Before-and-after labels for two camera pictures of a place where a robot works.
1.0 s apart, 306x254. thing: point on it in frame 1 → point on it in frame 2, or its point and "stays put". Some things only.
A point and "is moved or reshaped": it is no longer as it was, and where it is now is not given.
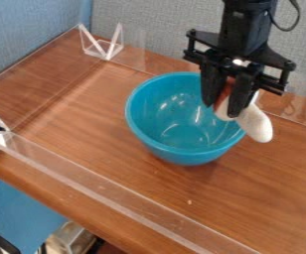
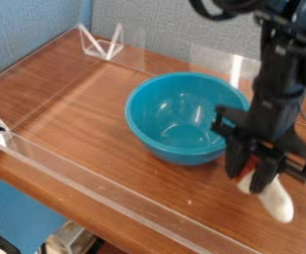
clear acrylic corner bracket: (104, 49) stays put
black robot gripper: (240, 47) → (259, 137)
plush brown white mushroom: (253, 118) is moved or reshaped
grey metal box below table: (72, 239) stays put
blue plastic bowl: (178, 127) stays put
